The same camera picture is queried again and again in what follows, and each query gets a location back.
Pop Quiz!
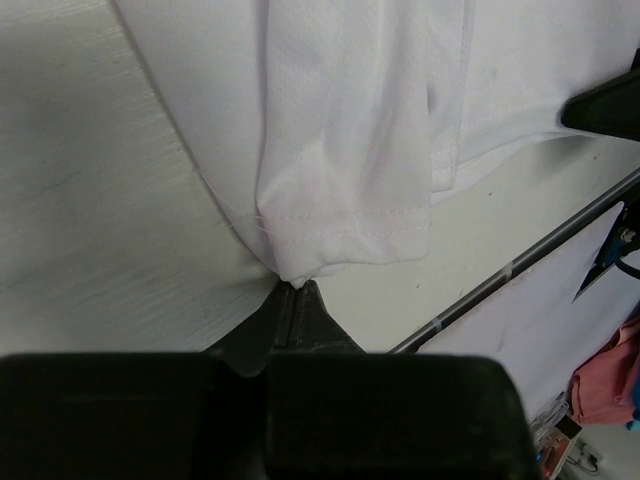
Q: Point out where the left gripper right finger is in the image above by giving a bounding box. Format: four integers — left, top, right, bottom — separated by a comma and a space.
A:
264, 283, 541, 479

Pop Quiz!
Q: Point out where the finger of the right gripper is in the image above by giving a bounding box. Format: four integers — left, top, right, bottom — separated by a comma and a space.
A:
560, 68, 639, 140

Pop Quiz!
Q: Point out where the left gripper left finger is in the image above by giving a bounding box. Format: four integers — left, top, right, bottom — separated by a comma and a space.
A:
1, 283, 295, 479

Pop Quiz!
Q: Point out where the white t shirt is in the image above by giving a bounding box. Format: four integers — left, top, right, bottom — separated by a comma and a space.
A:
116, 1, 639, 287

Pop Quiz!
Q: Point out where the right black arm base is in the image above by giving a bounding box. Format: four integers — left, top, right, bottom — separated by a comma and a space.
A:
574, 184, 639, 300

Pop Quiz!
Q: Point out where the pink cloth in background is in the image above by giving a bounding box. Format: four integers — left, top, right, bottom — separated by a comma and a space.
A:
569, 316, 639, 429

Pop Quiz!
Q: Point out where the metal table edge rail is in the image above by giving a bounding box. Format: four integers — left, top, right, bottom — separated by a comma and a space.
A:
390, 169, 639, 354

